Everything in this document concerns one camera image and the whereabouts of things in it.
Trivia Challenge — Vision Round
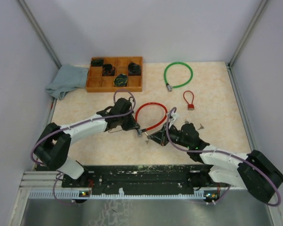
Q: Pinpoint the grey blue cloth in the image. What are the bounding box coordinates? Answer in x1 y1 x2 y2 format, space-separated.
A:
45 65 89 100

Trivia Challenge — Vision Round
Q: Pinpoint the red cable lock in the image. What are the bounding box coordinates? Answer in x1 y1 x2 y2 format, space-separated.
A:
134 102 167 137

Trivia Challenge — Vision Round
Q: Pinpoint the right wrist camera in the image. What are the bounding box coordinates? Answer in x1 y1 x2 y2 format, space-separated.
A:
168 113 179 127

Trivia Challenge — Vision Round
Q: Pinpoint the grey slotted cable duct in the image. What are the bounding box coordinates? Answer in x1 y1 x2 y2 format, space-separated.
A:
28 188 229 201

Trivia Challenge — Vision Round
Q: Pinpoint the aluminium frame post left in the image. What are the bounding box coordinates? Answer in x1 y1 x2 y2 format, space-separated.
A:
16 0 62 69

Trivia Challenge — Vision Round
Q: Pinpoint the black rolled item right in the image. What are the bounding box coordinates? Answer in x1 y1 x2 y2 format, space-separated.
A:
128 62 142 76

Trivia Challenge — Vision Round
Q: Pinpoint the green cable lock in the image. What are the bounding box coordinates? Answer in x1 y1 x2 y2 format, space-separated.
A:
164 61 194 91

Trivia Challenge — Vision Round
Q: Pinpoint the aluminium frame post right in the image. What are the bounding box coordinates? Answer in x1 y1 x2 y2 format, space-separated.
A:
227 0 270 69

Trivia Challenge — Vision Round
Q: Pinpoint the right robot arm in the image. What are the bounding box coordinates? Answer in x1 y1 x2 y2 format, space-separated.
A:
147 123 283 203

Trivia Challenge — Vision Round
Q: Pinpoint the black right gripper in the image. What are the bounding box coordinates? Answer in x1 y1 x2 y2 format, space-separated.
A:
149 121 191 148

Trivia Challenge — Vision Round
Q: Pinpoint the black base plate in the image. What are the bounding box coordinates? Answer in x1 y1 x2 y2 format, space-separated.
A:
62 164 227 195

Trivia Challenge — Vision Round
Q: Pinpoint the black yellow rolled item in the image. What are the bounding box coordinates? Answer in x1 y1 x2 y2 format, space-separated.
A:
114 73 128 87

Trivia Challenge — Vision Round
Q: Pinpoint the aluminium frame post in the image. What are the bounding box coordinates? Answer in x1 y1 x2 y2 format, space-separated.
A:
227 0 270 69
16 0 62 69

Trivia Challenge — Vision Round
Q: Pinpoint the black rolled item far left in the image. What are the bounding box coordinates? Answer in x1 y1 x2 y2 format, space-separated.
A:
91 58 104 67

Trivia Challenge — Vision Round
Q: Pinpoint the wooden compartment tray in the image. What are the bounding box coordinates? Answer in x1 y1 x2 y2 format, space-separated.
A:
85 56 143 92

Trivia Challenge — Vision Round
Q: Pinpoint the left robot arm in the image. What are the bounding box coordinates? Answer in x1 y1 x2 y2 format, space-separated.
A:
31 97 140 187

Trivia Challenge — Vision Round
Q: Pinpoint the red cable padlock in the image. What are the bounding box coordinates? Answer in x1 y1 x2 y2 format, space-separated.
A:
183 90 195 110

